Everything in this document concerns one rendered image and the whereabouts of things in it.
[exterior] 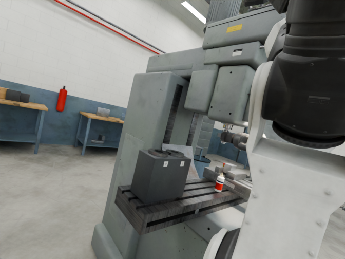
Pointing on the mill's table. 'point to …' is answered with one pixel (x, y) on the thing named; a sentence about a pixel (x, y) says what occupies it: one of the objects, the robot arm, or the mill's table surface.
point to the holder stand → (159, 174)
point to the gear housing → (237, 55)
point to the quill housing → (231, 94)
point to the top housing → (242, 28)
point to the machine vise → (240, 184)
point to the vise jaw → (235, 175)
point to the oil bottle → (219, 183)
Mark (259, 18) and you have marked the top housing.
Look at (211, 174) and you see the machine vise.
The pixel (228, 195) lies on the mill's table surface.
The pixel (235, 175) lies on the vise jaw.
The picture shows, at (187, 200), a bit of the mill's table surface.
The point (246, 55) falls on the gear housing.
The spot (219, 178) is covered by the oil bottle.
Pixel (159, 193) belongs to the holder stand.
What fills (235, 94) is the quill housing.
